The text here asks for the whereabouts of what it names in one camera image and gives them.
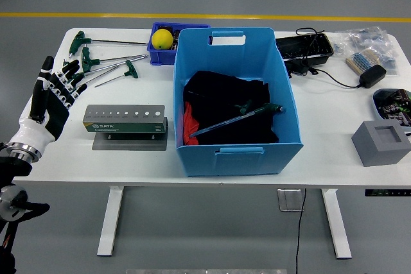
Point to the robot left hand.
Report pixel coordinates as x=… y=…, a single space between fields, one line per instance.
x=54 y=116

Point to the green steel hex key stand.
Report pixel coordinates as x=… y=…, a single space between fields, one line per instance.
x=128 y=126

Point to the blue folding storage box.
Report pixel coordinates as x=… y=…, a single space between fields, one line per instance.
x=244 y=165

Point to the white table leg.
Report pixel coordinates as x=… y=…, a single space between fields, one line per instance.
x=337 y=222
x=109 y=222

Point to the small blue parts bin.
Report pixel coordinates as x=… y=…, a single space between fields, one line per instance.
x=160 y=57

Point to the red cloth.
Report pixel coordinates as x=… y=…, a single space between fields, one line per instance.
x=189 y=126

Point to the dark component in bin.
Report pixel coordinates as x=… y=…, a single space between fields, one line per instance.
x=176 y=38

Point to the black cloth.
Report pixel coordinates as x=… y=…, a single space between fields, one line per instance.
x=224 y=94

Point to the metal floor plate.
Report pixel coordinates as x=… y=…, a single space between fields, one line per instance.
x=289 y=200

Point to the black glossy tray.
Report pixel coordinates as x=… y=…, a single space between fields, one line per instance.
x=305 y=46

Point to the resistor tape bundle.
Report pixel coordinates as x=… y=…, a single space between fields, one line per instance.
x=361 y=62

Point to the black power adapter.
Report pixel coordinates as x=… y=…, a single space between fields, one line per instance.
x=372 y=76

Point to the light blue tray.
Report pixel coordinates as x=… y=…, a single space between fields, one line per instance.
x=375 y=100

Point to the grey hollow cube block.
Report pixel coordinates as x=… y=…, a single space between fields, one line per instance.
x=375 y=155

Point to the clear plastic component bags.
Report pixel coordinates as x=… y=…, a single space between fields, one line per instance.
x=369 y=38

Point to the black table control panel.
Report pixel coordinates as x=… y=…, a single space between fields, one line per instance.
x=385 y=192

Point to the pile of circuit boards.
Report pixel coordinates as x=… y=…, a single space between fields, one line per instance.
x=395 y=107

